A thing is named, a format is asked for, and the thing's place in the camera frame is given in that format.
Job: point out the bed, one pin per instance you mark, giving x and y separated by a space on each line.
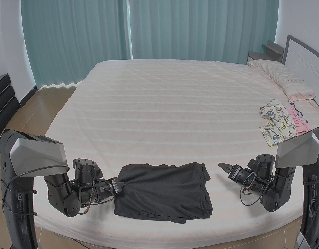
162 108

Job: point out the pink garment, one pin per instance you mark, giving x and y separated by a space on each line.
299 122

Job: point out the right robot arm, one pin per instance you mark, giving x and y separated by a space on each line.
299 165

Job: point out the purple garment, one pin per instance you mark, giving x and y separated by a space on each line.
303 114

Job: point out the black T-shirt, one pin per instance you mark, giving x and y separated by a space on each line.
164 188

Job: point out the cream pillow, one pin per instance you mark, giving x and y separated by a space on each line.
284 79

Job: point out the grey bedside table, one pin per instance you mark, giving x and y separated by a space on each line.
265 53

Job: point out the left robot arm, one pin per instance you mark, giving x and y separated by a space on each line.
32 175

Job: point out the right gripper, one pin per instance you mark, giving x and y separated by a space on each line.
239 175

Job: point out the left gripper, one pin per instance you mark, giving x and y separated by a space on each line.
110 188

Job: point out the blue-green curtain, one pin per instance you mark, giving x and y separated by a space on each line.
76 22
201 17

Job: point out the white printed pyjama top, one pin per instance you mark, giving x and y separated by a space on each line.
276 124

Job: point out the black chest of drawers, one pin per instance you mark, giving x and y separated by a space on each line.
2 100

